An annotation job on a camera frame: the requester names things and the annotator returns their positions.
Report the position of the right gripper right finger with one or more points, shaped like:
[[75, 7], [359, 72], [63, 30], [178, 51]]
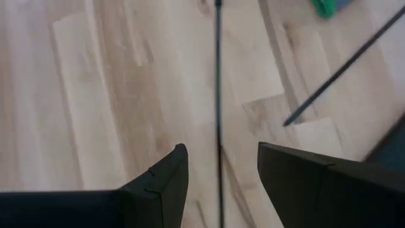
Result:
[[332, 196]]

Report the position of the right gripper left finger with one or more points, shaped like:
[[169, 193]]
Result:
[[126, 209]]

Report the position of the black zip tie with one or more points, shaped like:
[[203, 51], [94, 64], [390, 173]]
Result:
[[345, 66], [218, 95]]

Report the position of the black glove green cuff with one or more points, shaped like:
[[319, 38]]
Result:
[[326, 8]]

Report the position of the flat black duct cover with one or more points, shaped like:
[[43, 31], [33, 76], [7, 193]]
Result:
[[395, 149]]

